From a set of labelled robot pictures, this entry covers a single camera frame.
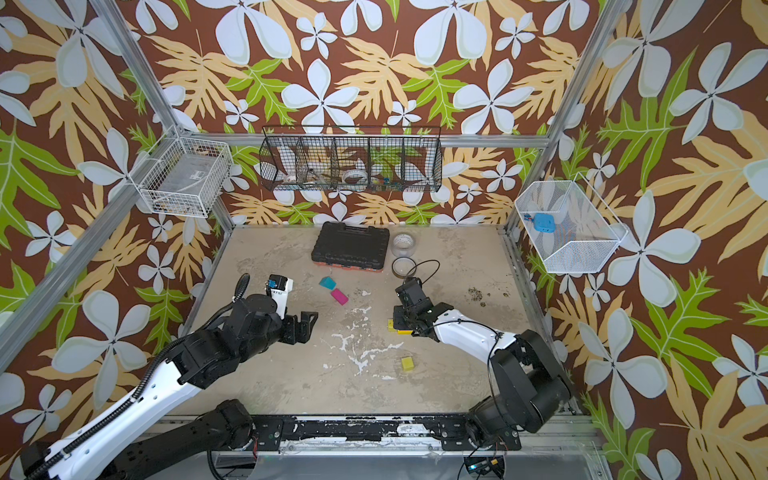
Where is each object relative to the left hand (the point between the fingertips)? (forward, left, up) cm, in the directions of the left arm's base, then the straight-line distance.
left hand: (302, 309), depth 71 cm
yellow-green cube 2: (-6, -27, -21) cm, 34 cm away
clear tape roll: (+41, -28, -22) cm, 54 cm away
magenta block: (+18, -5, -23) cm, 30 cm away
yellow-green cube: (+6, -22, -20) cm, 30 cm away
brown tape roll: (+30, -28, -22) cm, 46 cm away
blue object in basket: (+26, -67, +4) cm, 72 cm away
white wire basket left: (+37, +38, +10) cm, 55 cm away
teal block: (+22, -1, -22) cm, 31 cm away
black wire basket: (+52, -5, +8) cm, 53 cm away
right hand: (+8, -24, -17) cm, 31 cm away
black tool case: (+35, -11, -18) cm, 41 cm away
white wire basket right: (+24, -73, +5) cm, 77 cm away
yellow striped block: (+4, -27, -22) cm, 35 cm away
